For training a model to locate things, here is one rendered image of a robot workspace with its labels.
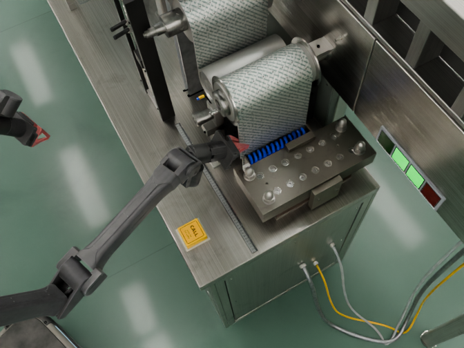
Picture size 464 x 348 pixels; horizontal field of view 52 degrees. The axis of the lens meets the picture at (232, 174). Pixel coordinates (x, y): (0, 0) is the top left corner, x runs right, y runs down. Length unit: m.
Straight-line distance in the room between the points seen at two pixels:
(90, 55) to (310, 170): 1.00
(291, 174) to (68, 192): 1.59
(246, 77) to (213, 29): 0.18
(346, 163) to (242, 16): 0.53
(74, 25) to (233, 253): 1.16
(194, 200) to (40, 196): 1.40
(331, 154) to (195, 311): 1.19
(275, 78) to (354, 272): 1.37
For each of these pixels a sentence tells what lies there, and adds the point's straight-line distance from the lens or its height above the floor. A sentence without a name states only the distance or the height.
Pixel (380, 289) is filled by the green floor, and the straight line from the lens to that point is 2.44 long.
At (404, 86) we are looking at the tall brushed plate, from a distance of 1.19.
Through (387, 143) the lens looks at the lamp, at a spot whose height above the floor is 1.19.
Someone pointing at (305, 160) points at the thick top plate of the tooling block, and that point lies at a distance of 1.47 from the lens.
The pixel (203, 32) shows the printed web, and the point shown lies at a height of 1.33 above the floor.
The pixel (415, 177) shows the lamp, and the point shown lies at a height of 1.18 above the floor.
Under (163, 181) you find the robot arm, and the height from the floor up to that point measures 1.22.
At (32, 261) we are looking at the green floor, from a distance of 2.67.
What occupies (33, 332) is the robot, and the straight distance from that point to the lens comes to 2.30.
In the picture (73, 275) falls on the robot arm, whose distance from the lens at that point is 1.24.
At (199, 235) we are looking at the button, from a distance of 1.48.
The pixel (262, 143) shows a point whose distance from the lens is 1.47.
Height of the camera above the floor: 2.31
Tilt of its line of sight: 63 degrees down
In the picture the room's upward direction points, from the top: 7 degrees counter-clockwise
